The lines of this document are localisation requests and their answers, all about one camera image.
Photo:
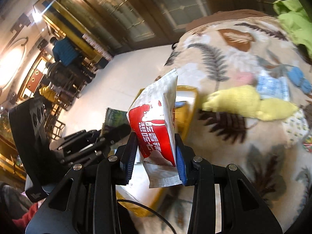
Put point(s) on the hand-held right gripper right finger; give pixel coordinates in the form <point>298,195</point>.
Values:
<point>181,165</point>

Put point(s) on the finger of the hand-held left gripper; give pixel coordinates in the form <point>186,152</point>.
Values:
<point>97,148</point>
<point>78,137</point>

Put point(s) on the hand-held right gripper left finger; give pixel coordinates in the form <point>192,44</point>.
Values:
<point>130,165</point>

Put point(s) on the green printed packet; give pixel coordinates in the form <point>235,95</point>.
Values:
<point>114,119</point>

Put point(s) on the large red white packet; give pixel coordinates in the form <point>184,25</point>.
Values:
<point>151,131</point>

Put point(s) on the white foam box yellow tape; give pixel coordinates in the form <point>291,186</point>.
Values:
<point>187,117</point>

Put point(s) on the blue cloth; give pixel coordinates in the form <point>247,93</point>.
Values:
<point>181,104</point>

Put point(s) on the yellow cloth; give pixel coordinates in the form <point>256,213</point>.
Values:
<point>234,100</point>

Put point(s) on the blue white packet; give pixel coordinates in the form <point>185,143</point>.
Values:
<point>273,87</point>

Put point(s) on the yellow dotted white packet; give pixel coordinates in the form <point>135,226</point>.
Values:
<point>296,126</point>

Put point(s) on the black metal rack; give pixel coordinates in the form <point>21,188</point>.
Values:
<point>56,126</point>

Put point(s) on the yellow jacket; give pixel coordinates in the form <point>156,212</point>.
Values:
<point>47,92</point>

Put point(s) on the wooden chair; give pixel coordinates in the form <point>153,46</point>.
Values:
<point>70,78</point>

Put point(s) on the red garment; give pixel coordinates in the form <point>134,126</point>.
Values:
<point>24,214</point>

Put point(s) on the round ceiling light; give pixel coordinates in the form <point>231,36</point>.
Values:
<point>12,63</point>

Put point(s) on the stack of white red boxes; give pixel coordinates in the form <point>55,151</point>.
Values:
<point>97,46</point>

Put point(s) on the leaf print blanket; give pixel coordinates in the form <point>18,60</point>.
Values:
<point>231,61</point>

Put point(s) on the wooden double glass door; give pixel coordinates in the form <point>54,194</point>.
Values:
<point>104,12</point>

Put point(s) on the blue socks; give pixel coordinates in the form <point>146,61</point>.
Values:
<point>296,75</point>

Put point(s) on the wooden glass door panel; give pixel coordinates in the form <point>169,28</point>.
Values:
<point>178,4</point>

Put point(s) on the green puffer jacket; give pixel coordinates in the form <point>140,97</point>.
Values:
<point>292,22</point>

